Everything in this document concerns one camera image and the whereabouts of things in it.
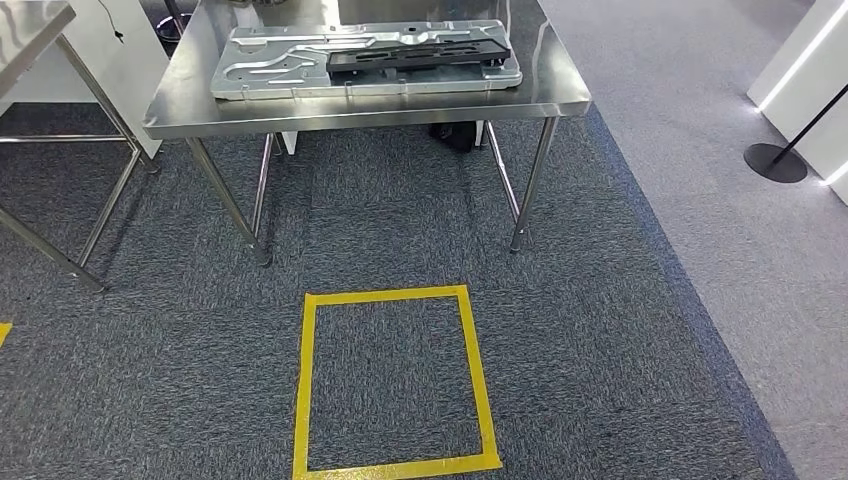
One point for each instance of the black plastic plate frame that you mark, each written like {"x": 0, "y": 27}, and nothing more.
{"x": 490, "y": 48}

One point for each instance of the black bag under workbench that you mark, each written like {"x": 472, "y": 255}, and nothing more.
{"x": 454, "y": 136}

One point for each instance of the stainless steel workbench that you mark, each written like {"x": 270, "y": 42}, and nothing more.
{"x": 364, "y": 109}

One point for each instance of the aluminium machined plate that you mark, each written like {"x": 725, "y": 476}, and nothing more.
{"x": 265, "y": 83}

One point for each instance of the chrome stanchion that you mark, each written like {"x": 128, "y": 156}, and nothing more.
{"x": 173, "y": 28}

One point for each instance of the white cabinet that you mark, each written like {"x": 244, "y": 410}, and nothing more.
{"x": 132, "y": 73}

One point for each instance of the black round-base stand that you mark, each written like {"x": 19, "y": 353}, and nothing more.
{"x": 772, "y": 166}

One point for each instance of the white lit plinth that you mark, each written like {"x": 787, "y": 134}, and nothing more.
{"x": 808, "y": 86}

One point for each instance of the yellow floor tape strip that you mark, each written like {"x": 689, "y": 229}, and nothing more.
{"x": 4, "y": 333}

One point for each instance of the stainless steel side table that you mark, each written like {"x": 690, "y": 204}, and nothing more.
{"x": 26, "y": 33}

